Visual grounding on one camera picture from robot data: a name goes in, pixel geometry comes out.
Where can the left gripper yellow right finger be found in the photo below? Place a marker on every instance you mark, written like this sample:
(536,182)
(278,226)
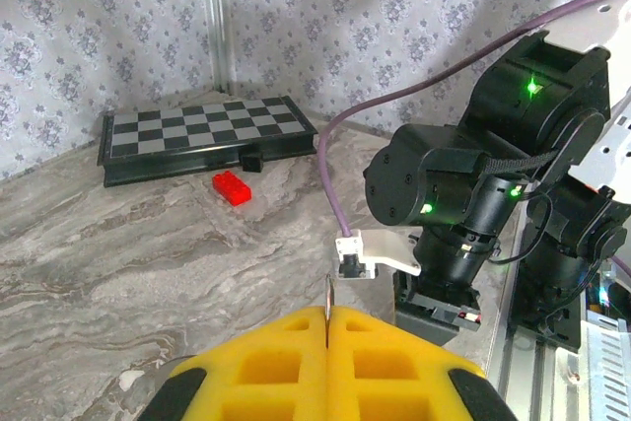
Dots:
(340,367)

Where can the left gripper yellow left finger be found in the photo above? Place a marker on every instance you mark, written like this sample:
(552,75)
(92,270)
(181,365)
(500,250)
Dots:
(310,342)

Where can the key with red tag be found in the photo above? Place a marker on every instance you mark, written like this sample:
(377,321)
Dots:
(329,295)

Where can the small black cube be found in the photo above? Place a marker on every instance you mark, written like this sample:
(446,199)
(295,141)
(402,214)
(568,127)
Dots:
(251,162)

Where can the red toy brick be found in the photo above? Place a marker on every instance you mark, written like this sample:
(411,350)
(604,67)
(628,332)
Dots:
(231,189)

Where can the folded black grey chessboard box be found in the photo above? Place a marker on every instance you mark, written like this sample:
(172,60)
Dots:
(197,130)

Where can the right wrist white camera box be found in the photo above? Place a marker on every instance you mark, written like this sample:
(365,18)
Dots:
(374,246)

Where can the long aluminium frame rail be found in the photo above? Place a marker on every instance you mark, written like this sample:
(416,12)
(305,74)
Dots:
(517,376)

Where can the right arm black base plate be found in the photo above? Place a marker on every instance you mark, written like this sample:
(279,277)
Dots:
(557,337)

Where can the right aluminium corner post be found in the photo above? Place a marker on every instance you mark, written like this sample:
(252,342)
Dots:
(217,17)

